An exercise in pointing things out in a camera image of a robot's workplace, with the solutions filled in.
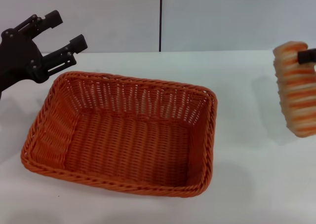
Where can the orange woven plastic basket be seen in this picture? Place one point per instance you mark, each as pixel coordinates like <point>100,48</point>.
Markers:
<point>123,150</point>

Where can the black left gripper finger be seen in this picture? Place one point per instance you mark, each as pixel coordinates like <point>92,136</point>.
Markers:
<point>53,19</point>
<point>64,57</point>

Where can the striped orange cream bread roll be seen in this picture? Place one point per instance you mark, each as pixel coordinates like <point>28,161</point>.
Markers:
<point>297,98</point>

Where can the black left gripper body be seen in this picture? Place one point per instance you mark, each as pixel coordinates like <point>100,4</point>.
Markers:
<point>17,56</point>

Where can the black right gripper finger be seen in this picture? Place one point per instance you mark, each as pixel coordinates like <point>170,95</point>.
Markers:
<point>307,56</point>

